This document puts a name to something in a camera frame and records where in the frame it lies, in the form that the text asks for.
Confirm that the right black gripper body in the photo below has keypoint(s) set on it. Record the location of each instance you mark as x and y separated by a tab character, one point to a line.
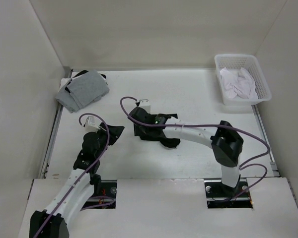
140	130

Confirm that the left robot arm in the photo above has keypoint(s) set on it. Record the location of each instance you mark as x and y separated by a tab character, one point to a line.
82	190

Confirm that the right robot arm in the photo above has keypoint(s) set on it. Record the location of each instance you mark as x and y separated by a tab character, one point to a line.
169	131

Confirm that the folded grey tank top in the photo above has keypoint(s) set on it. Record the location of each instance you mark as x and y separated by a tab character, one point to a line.
74	102

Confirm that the white tank top in basket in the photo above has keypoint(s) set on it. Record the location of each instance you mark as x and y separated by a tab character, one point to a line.
238	85

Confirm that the white plastic basket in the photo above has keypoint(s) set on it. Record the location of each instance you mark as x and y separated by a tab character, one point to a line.
234	62

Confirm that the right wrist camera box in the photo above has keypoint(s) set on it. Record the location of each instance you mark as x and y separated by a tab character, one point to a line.
144	104

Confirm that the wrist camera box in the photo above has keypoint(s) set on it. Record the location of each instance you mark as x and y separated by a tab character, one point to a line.
90	124
144	104

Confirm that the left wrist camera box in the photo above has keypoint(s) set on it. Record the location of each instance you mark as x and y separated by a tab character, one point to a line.
90	124

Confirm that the left aluminium rail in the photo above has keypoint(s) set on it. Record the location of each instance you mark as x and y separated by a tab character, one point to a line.
47	153

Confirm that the aluminium rail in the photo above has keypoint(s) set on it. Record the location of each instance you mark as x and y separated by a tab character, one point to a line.
265	138
47	153

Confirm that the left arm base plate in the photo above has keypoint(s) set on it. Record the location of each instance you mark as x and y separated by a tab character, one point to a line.
104	197

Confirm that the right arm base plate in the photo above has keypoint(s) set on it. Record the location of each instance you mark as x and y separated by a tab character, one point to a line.
220	197

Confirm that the right aluminium rail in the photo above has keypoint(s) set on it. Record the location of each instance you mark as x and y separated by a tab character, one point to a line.
265	138

